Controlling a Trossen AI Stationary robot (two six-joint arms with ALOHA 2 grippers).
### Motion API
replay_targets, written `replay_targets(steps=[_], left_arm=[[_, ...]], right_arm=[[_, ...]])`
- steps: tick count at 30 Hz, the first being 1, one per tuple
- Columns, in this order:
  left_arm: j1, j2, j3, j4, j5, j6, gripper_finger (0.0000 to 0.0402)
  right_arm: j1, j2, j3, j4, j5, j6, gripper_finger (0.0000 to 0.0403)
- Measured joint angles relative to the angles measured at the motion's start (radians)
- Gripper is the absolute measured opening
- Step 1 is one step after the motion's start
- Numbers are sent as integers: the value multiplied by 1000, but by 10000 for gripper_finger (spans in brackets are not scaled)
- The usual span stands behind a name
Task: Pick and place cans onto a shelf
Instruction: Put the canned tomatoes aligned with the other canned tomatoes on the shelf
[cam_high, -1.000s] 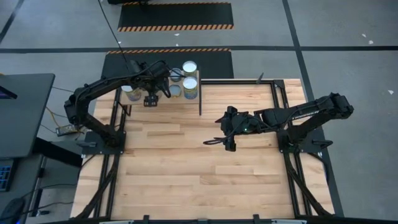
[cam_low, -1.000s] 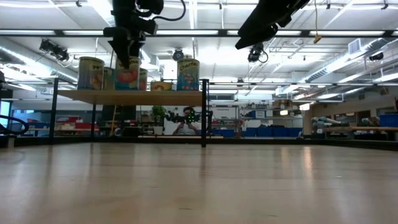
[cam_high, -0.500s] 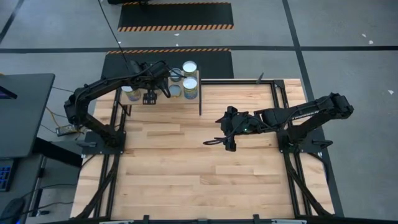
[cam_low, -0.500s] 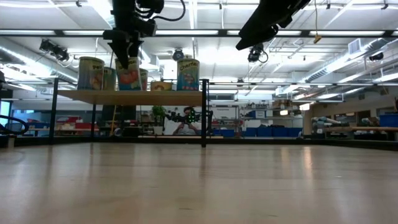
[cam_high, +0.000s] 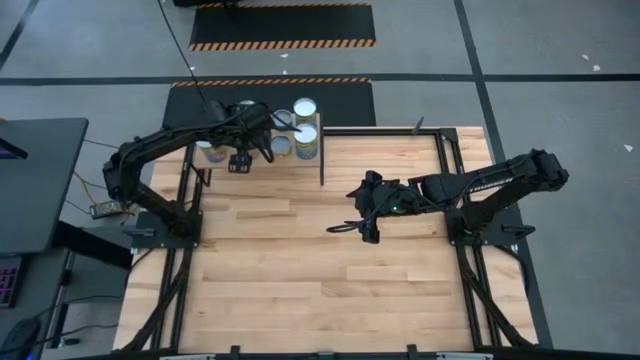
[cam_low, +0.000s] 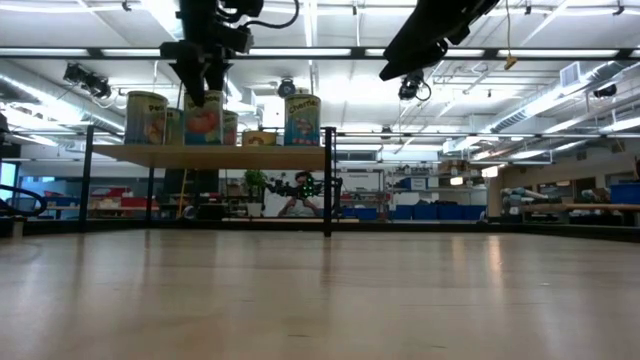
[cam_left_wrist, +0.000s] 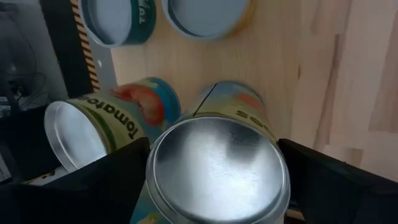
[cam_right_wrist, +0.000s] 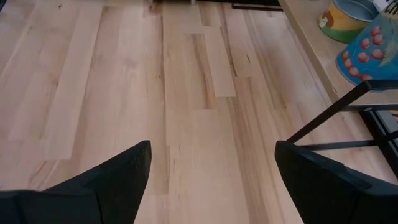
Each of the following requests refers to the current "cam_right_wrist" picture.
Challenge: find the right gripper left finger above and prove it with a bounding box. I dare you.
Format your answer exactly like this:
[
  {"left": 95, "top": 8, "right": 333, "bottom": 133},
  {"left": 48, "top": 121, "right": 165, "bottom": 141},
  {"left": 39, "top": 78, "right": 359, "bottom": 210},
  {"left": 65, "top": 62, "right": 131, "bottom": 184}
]
[{"left": 0, "top": 139, "right": 152, "bottom": 224}]

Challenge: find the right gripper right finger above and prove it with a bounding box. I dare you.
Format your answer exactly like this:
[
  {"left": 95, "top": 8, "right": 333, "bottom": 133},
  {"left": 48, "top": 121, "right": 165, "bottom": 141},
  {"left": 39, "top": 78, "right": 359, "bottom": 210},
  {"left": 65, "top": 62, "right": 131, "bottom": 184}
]
[{"left": 274, "top": 140, "right": 398, "bottom": 224}]

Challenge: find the tall blue cherries can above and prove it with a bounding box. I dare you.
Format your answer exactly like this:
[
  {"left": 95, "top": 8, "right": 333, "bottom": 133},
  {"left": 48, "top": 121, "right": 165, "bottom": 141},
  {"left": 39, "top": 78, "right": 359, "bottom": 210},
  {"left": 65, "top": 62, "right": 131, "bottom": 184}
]
[{"left": 335, "top": 0, "right": 398, "bottom": 87}]

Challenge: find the short yellow green can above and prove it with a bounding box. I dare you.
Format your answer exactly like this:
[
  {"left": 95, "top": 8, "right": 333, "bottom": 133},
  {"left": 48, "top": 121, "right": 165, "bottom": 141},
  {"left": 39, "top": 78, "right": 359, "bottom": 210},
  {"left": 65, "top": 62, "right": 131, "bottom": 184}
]
[{"left": 317, "top": 0, "right": 379, "bottom": 44}]

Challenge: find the wooden shelf with black legs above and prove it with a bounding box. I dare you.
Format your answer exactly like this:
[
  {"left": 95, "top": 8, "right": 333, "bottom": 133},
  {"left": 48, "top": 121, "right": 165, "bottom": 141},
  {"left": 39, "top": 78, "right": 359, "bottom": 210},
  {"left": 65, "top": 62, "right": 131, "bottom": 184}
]
[{"left": 277, "top": 0, "right": 398, "bottom": 152}]

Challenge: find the black metal table frame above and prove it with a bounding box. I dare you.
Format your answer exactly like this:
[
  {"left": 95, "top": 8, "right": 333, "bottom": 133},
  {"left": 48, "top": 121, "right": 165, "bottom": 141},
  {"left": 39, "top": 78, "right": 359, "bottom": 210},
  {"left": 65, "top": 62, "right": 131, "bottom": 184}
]
[{"left": 154, "top": 0, "right": 398, "bottom": 180}]

